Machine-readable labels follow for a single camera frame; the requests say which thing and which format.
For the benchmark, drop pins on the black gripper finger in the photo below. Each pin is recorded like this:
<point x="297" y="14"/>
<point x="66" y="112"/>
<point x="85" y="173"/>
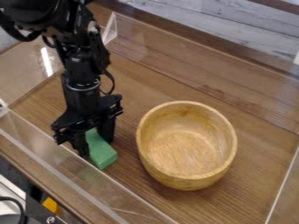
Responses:
<point x="105" y="130"/>
<point x="80" y="144"/>

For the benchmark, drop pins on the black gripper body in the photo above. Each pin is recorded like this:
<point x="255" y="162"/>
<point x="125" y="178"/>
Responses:
<point x="88" y="109"/>

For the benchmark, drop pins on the green rectangular block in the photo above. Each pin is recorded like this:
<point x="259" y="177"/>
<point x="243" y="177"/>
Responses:
<point x="101" y="153"/>

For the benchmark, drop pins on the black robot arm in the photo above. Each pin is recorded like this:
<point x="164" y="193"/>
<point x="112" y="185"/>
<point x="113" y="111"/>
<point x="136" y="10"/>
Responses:
<point x="65" y="25"/>

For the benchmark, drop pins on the brown wooden bowl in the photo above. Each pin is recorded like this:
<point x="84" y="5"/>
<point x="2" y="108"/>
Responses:
<point x="186" y="144"/>

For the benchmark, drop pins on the clear acrylic tray wall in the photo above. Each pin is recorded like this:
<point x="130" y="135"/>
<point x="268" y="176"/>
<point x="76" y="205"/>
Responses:
<point x="82" y="189"/>

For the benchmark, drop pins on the clear acrylic corner bracket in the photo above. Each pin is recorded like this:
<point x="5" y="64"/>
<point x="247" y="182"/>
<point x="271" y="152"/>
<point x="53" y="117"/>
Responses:
<point x="109" y="32"/>

